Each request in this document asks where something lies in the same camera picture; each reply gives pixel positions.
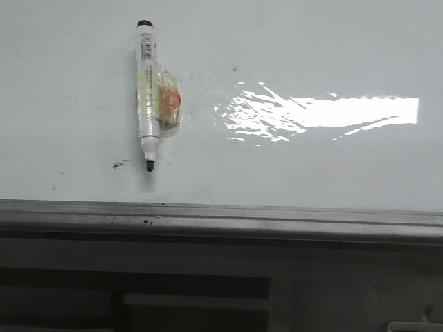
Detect white whiteboard with aluminium frame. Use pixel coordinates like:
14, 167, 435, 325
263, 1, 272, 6
1, 1, 442, 246

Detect white whiteboard marker with tape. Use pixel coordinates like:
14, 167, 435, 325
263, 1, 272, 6
135, 20, 181, 172

